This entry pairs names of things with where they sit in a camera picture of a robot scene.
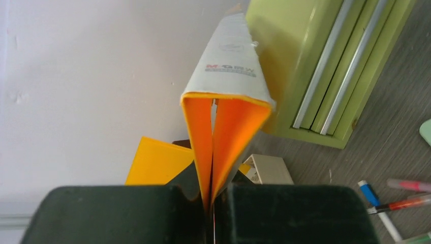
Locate white plastic file rack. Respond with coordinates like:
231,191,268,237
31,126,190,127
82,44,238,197
239,154,294,185

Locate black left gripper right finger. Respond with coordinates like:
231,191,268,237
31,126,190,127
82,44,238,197
214,180,379,243

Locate thick orange binder folder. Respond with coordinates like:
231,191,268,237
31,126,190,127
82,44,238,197
180,5,275,211

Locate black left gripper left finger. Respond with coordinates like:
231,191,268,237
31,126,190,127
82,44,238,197
21,164,205,243

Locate blue cap white marker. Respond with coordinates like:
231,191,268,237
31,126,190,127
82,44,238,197
357,180,404,243

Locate pink highlighter pen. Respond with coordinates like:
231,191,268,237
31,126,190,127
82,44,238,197
387,179,430,193

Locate green metal drawer cabinet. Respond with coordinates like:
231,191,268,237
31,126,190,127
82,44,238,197
246,0,415,149

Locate mint green clipboard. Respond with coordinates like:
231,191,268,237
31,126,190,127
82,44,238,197
419,119,431,146

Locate thin orange folder in rack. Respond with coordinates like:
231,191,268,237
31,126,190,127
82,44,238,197
125,136,252,187

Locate orange red marker pen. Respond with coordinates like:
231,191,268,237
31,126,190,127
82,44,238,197
367,194,430,215

